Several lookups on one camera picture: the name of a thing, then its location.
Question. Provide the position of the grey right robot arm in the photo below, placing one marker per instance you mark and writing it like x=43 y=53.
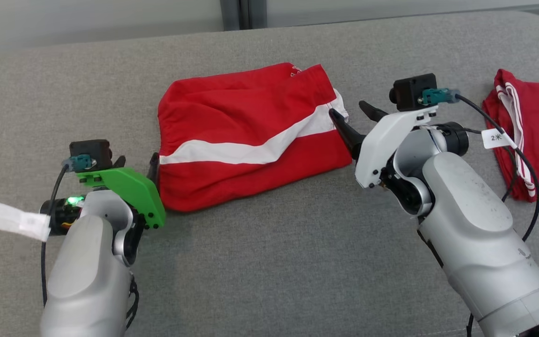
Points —
x=475 y=234

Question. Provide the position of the grey vertical wall post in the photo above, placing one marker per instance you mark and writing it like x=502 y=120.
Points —
x=244 y=14

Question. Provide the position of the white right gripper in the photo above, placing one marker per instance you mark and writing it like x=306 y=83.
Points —
x=386 y=140

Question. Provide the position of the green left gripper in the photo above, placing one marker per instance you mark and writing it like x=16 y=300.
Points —
x=131 y=192

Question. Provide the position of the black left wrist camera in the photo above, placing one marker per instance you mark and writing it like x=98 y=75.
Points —
x=91 y=152

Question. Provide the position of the red shorts with white stripe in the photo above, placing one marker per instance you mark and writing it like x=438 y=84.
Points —
x=232 y=121

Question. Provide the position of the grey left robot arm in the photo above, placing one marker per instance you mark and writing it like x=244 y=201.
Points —
x=87 y=262

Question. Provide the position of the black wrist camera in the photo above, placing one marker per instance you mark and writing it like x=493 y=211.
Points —
x=91 y=152
x=410 y=91

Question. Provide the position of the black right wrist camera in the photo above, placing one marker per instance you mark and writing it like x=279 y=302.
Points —
x=410 y=91

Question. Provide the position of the grey fabric sofa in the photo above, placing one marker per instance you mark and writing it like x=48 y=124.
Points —
x=260 y=262

